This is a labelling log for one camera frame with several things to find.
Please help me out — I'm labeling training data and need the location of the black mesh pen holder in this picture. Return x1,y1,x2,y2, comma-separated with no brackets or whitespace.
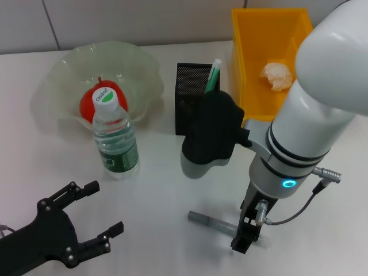
174,62,221,136

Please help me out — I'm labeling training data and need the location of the yellow plastic storage bin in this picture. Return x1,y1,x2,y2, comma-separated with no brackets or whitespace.
231,7,314,129

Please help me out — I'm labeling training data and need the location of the grey marker pen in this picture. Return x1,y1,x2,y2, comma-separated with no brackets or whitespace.
187,210,240,236

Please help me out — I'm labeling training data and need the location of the red apple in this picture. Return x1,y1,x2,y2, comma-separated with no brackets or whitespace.
79,76,129,121

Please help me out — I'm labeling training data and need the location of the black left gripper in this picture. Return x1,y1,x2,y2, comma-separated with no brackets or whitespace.
0,180,125,274

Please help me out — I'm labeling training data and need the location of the white paper ball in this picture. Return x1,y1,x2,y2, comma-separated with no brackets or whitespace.
259,62,294,93

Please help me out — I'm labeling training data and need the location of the green pen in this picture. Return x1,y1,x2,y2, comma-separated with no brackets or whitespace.
203,58,222,95

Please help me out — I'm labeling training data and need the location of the translucent wavy fruit plate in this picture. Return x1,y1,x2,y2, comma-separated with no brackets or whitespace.
47,41,165,130

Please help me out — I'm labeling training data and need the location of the clear green-label water bottle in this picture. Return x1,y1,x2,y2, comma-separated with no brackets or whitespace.
91,87,141,181

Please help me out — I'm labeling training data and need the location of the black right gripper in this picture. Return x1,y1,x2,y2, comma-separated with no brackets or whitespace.
231,181,279,254

